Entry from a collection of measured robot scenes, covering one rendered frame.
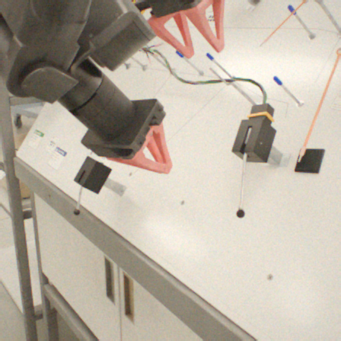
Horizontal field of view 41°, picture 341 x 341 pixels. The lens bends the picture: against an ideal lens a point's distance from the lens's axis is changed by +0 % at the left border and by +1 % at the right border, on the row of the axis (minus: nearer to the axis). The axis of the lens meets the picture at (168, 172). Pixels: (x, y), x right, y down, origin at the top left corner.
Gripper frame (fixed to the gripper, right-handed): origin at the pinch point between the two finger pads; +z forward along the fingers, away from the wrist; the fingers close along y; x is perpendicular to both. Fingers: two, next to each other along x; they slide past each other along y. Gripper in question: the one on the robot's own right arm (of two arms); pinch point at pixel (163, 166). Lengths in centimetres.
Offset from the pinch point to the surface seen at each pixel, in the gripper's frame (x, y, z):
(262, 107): -18.9, -0.4, 11.4
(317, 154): -15.6, -7.8, 18.9
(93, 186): -2.4, 35.9, 14.8
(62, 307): 22, 85, 59
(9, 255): 13, 157, 70
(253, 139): -12.7, -1.7, 11.4
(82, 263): 9, 61, 40
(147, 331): 17, 30, 42
